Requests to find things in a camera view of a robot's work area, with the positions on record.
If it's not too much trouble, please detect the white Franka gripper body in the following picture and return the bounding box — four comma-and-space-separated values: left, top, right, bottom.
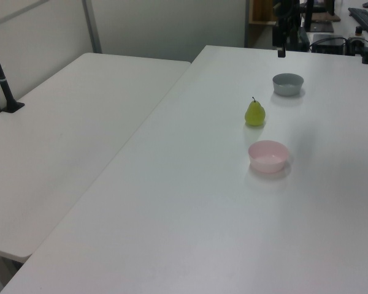
272, 26, 295, 50

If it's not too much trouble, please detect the grey plastic bowl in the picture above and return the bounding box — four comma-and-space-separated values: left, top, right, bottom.
272, 73, 305, 97

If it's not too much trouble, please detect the pink plastic bowl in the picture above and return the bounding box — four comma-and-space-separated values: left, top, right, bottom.
248, 140, 290, 174

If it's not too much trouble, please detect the wooden shelf cabinet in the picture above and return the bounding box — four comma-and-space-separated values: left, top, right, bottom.
248, 0, 277, 25

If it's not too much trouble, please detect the black monitor stand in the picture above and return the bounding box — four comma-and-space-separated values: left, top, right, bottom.
305, 0, 335, 34

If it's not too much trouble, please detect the black computer box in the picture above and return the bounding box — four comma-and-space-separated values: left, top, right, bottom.
309, 32, 347, 55

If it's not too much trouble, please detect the grey box with red button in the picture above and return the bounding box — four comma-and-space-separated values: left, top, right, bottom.
347, 26, 368, 56

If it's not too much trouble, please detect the black computer keyboard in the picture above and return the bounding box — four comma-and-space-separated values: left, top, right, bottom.
347, 7, 368, 34

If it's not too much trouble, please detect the white side table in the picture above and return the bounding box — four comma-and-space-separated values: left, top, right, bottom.
0, 52, 193, 264

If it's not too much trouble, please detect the grey partition post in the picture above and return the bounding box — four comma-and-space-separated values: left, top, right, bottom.
81, 0, 102, 55

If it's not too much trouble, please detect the black camera pole with base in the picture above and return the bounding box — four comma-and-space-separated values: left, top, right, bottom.
0, 26, 26, 115

